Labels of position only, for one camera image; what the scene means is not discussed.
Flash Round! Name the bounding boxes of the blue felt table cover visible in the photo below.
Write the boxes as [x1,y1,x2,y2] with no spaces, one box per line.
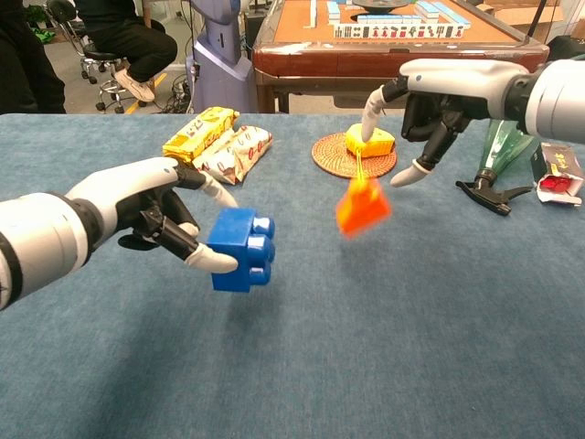
[0,112,585,439]

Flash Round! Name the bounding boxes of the round woven coaster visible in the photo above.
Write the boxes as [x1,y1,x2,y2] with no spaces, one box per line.
[311,131,399,180]

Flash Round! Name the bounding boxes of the brown mahjong table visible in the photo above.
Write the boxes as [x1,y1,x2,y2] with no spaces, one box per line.
[251,0,550,114]

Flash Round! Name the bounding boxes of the black chrome stool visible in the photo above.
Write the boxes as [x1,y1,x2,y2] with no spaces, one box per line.
[80,43,148,114]

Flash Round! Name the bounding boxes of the black office chair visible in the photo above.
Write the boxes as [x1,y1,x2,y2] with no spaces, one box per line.
[48,0,98,84]

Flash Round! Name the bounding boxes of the blue toy block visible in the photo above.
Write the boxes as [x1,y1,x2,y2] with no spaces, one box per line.
[206,208,277,293]

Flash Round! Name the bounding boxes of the white red snack packet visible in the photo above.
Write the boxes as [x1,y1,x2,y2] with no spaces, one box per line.
[191,124,274,186]

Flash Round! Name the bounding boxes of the black tripod stand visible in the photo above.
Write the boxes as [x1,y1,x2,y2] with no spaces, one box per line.
[527,0,548,41]

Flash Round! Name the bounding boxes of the dark round dish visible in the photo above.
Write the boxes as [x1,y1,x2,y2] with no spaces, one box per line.
[351,0,415,13]

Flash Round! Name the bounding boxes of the black bag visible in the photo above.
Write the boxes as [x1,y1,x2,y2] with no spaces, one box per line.
[546,35,585,66]

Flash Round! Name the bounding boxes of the cardboard box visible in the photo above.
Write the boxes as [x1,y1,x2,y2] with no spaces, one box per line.
[474,0,566,42]

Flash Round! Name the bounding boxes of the standing person black trousers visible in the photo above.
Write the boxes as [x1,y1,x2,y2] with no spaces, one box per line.
[0,0,68,114]

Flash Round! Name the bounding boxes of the face-up mahjong tile row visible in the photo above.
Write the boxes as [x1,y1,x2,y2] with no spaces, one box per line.
[333,23,466,40]

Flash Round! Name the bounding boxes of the green spray bottle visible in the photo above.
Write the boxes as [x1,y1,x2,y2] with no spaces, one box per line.
[455,119,540,217]

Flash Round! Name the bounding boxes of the yellow tape measure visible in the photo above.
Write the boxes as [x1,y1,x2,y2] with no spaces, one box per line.
[345,123,397,183]

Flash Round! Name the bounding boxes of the yellow snack packet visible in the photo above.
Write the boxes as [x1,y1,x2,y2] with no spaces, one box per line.
[162,106,240,170]

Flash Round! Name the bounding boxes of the seated person in black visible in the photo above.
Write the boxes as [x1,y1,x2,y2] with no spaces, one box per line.
[75,0,179,104]

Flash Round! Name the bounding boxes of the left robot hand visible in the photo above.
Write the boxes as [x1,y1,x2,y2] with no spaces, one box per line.
[66,156,239,274]

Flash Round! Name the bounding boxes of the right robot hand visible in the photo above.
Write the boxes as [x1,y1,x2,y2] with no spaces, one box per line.
[360,58,527,187]

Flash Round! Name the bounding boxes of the black floor cable bundle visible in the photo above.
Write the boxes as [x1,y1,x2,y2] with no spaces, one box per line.
[157,75,197,114]

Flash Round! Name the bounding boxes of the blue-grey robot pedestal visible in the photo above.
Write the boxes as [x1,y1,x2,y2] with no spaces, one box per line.
[185,0,257,114]

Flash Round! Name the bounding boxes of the orange toy block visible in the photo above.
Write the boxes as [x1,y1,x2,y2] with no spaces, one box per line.
[335,177,392,239]

